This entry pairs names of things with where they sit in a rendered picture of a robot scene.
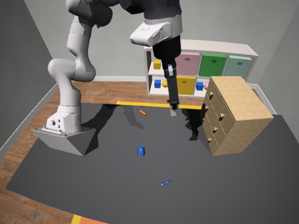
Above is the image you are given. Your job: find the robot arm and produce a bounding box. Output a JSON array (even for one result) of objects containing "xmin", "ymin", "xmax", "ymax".
[{"xmin": 42, "ymin": 0, "xmax": 183, "ymax": 134}]

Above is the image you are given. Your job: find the light wooden chest of drawers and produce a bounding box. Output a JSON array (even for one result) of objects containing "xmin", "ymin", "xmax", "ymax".
[{"xmin": 209, "ymin": 76, "xmax": 274, "ymax": 156}]

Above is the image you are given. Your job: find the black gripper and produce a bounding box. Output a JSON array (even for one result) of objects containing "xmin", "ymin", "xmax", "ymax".
[{"xmin": 152, "ymin": 35, "xmax": 181, "ymax": 116}]

